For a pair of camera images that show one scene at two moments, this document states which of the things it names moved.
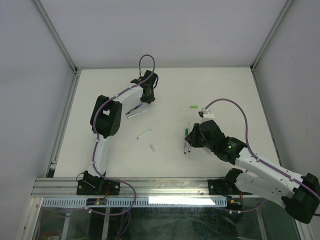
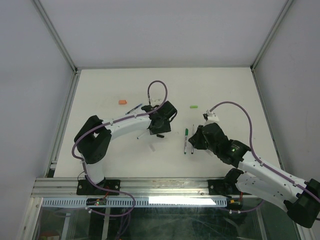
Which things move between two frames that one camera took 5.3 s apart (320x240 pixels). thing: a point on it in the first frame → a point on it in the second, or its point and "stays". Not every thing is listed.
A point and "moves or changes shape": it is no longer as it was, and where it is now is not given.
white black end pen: x=189 y=131 moves or changes shape
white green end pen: x=185 y=143 stays
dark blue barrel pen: x=135 y=107 stays
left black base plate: x=97 y=187 stays
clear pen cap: x=152 y=147 stays
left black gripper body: x=149 y=99 → x=163 y=128
